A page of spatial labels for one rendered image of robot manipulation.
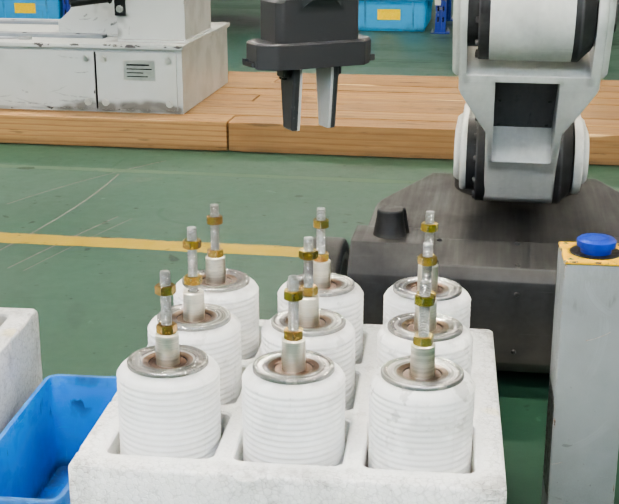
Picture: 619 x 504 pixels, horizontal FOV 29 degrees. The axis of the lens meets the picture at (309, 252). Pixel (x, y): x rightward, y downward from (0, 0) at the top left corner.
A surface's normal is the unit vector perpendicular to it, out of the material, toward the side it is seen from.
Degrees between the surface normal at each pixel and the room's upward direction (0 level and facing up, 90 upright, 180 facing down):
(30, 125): 90
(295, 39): 90
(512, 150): 54
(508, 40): 123
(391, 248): 45
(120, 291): 0
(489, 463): 0
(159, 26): 90
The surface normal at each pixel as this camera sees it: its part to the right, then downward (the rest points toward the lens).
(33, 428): 0.99, 0.00
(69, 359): 0.00, -0.96
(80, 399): -0.11, 0.26
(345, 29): 0.44, 0.27
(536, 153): -0.13, -0.32
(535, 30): -0.15, 0.65
